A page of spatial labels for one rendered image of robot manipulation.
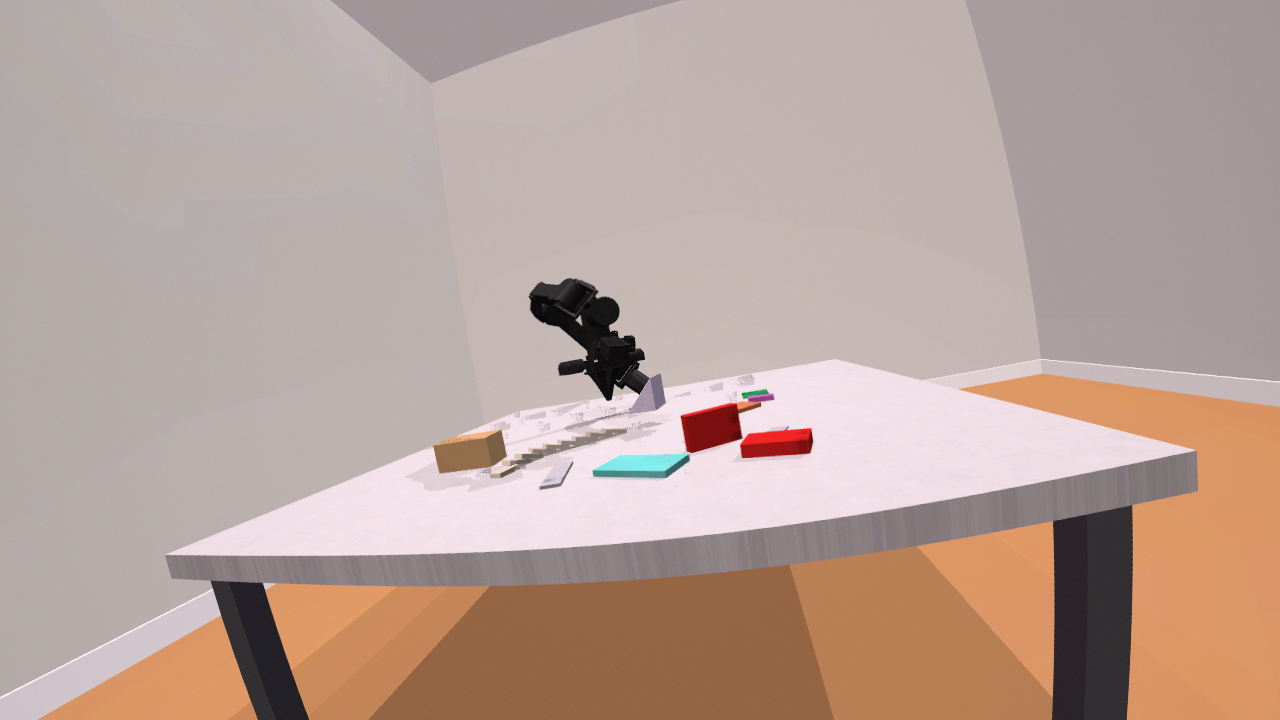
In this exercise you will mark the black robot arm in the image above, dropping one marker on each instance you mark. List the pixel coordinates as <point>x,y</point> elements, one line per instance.
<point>555,305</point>

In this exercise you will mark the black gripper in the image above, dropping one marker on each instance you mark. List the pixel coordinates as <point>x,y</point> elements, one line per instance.
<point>603,378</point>

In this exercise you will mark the red rectangular block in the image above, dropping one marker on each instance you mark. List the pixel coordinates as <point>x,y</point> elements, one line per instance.
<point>774,443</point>
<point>712,427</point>

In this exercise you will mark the teal flat rectangular block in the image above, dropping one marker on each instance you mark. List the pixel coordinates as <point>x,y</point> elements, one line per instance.
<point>646,466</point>

